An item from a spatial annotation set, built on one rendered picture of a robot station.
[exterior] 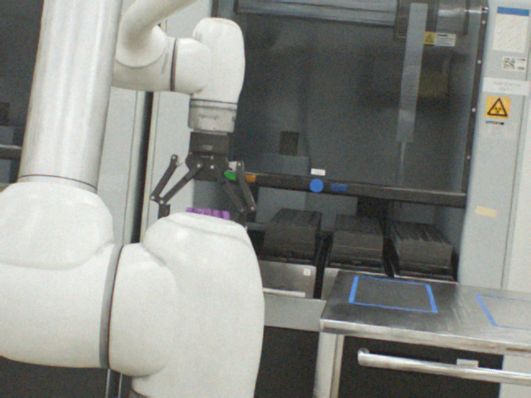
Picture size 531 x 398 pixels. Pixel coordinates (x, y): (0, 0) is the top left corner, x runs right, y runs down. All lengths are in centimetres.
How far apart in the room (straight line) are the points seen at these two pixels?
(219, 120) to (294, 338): 59
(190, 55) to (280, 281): 60
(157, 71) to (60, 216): 70
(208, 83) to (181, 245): 73
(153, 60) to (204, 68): 10
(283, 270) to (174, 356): 105
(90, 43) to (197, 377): 44
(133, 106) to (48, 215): 114
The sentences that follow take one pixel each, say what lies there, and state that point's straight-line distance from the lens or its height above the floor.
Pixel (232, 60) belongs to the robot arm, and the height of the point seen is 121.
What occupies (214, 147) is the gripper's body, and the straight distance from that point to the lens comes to 192.
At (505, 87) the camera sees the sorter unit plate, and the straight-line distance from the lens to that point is 235.
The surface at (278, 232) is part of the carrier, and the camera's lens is 232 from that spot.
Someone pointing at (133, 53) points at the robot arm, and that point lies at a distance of 187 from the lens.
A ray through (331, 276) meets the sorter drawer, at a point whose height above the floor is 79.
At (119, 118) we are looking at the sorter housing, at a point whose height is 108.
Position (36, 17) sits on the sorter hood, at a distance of 243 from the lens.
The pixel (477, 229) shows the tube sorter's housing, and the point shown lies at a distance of 235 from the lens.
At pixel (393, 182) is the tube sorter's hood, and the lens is 231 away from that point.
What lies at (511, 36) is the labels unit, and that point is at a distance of 236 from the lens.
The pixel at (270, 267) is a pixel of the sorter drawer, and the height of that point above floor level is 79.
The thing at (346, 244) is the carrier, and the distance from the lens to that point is 232.
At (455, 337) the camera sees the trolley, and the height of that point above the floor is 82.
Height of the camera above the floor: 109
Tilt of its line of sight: 4 degrees down
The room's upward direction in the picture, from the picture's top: 6 degrees clockwise
